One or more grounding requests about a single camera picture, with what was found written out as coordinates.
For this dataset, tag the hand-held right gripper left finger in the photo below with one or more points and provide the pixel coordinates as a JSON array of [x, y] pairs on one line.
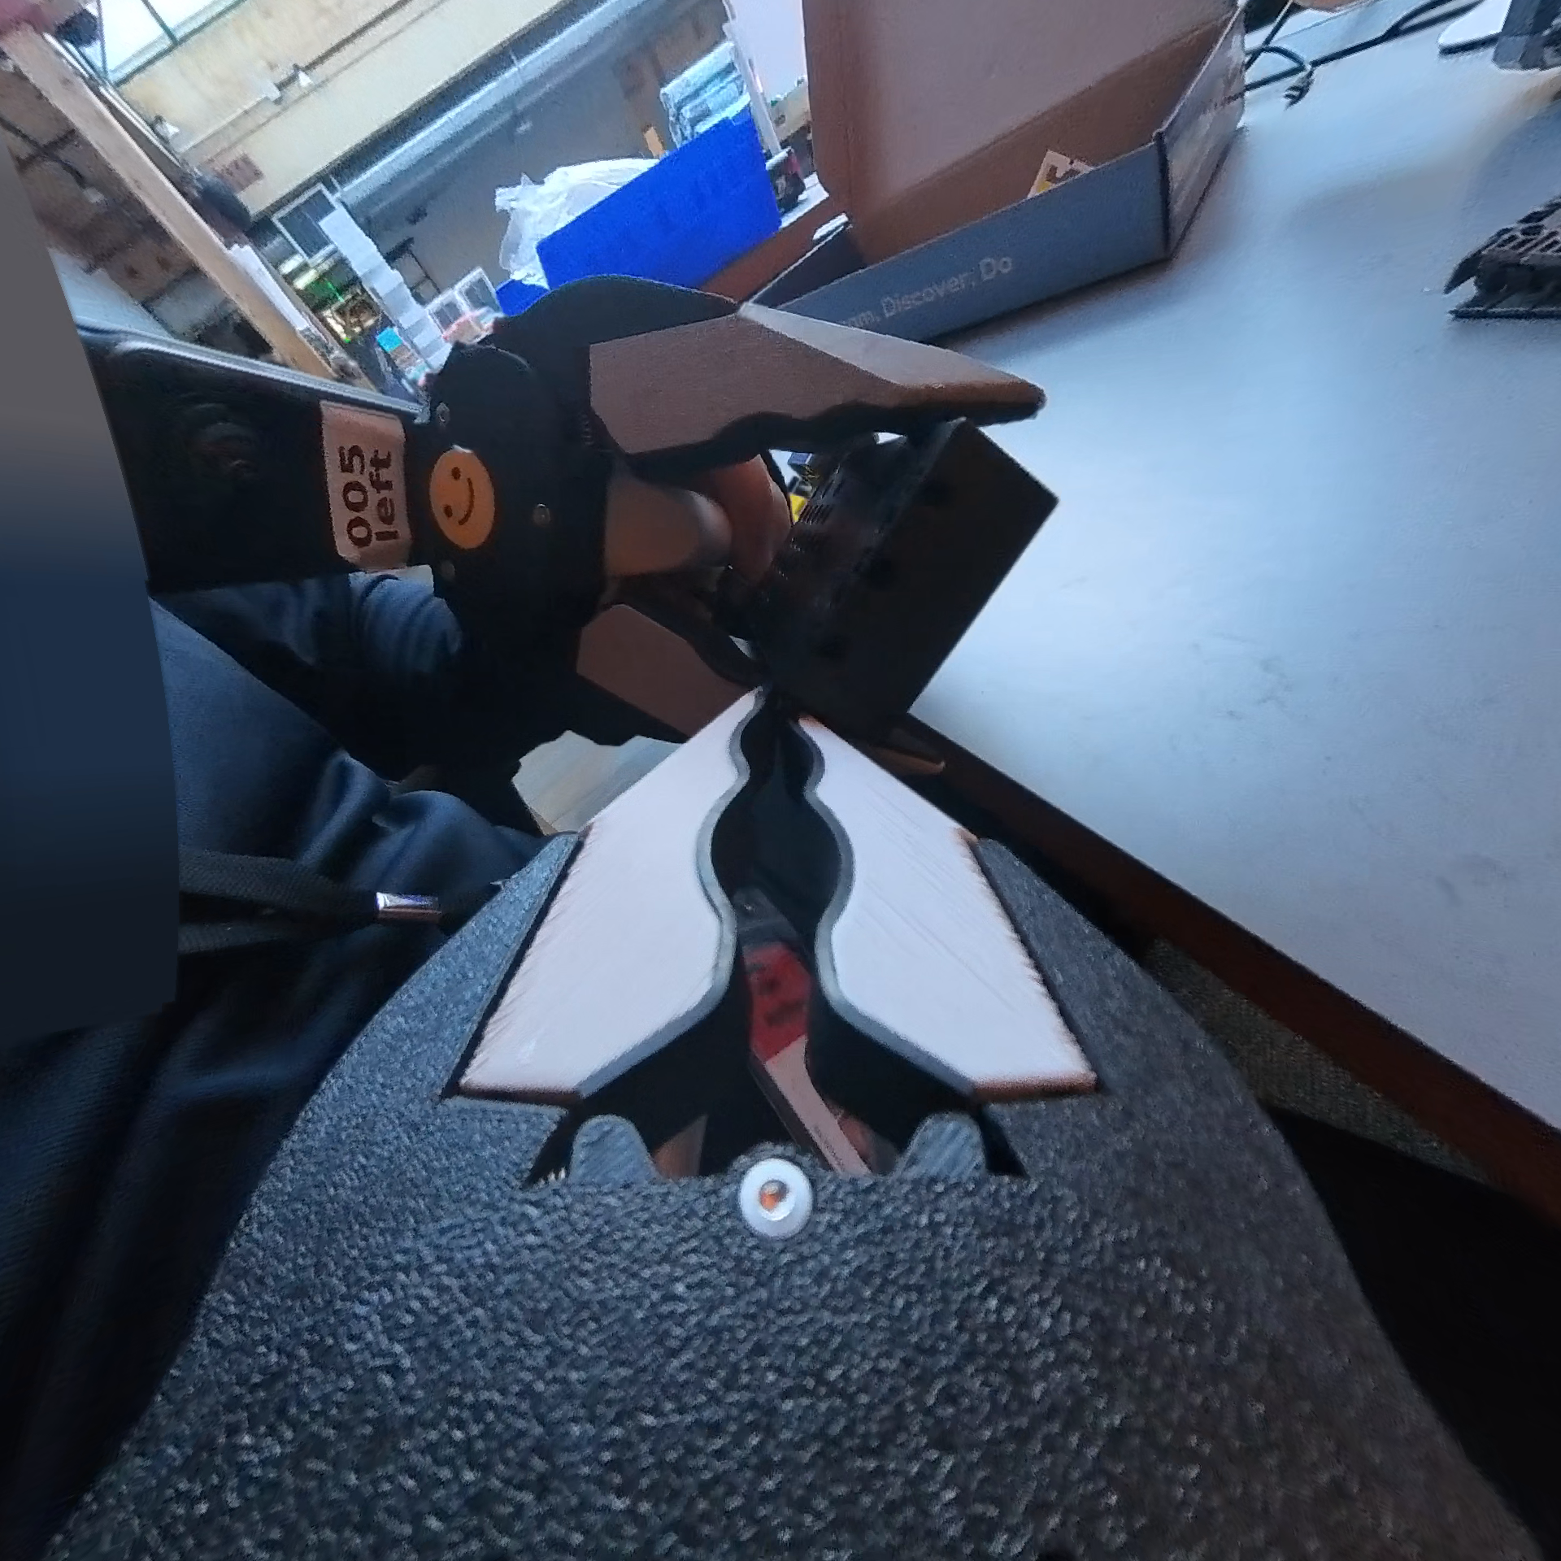
[[611, 963]]

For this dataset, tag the black perforated brick box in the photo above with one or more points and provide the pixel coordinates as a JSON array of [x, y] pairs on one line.
[[964, 549]]

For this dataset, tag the blue plastic bin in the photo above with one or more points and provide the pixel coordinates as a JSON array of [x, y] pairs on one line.
[[683, 207]]

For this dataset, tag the colourful printed booklet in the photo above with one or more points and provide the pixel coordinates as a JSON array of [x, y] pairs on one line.
[[1058, 173]]

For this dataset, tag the person's left hand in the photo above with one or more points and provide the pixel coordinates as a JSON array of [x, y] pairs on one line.
[[683, 525]]

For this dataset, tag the person's left forearm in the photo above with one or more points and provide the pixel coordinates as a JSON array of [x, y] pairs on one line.
[[317, 659]]

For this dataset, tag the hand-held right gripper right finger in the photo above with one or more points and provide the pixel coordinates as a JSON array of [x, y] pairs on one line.
[[952, 963]]

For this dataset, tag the clear badge holder red card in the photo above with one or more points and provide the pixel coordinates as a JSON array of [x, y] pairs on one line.
[[782, 1012]]

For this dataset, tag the dark blue cardboard box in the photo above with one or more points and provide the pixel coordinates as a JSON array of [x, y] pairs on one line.
[[1038, 207]]

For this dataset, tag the clear plastic bag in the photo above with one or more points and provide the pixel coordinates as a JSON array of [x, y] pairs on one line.
[[562, 207]]

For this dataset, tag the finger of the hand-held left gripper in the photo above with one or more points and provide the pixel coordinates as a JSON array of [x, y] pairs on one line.
[[659, 672], [793, 372]]

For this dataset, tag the wooden post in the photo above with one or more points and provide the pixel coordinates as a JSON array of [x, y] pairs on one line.
[[183, 220]]

